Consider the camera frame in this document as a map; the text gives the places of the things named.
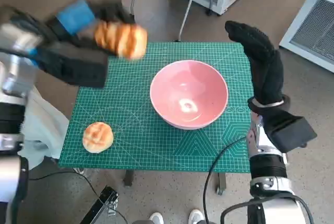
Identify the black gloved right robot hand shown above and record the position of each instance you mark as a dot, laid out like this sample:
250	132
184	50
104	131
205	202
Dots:
266	72

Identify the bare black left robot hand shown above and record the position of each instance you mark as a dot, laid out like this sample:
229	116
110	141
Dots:
75	17

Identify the long glazed bread loaf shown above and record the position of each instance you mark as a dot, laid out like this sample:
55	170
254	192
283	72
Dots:
122	40

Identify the pink bowl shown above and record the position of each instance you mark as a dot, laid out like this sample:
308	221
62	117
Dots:
188	91

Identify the round bread bun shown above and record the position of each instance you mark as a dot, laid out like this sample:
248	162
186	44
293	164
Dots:
97	138

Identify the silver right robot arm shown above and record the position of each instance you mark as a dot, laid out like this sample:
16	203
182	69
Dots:
266	169

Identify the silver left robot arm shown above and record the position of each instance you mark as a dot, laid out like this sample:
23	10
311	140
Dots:
13	77

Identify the white cabinet with mesh panel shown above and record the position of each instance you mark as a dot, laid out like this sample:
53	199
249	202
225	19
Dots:
313	25

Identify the person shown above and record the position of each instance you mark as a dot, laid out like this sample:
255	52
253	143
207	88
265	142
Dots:
44	124

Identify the green cutting mat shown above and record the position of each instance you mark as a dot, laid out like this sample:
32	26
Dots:
130	117

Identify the dark table leg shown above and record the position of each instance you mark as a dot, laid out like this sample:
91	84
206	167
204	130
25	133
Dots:
221	182
128	178

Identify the white shoe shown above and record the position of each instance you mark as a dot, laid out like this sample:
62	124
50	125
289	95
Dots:
156	218
196	217

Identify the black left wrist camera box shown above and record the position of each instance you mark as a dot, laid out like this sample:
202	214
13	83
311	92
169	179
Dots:
75	64

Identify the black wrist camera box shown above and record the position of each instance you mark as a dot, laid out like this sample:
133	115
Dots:
75	64
289	130

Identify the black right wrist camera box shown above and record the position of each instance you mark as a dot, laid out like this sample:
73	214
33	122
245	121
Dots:
289	130

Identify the black metal bracket device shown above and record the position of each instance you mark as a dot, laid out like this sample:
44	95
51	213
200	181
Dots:
103	204

